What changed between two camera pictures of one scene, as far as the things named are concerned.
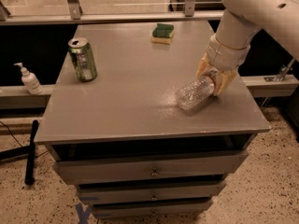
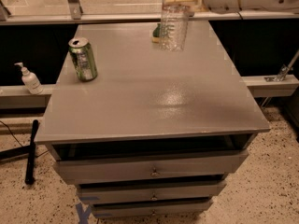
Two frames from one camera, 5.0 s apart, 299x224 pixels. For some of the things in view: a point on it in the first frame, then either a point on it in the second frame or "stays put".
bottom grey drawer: x=150 y=209 stays put
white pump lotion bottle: x=30 y=80 stays put
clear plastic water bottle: x=194 y=92 to x=174 y=27
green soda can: x=83 y=60 stays put
